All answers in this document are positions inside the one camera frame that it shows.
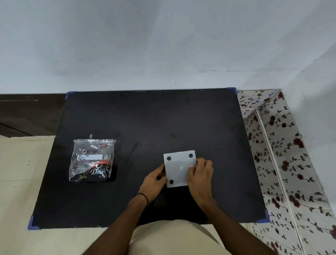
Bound person's right hand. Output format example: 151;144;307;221
187;157;215;208

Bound person's left hand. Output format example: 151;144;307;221
138;165;168;205

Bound white square board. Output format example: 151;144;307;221
163;150;197;188

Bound person's right forearm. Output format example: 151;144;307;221
195;200;280;255

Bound person's left forearm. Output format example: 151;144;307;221
88;196;150;255

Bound black table mat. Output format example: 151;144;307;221
27;88;270;231

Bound beige trousers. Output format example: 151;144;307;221
128;219;232;255

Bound clear plastic bag of items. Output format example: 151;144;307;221
68;135;116;183

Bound floral patterned cabinet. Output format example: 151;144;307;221
236;89;336;255

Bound brown wooden furniture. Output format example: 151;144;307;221
0;93;68;138

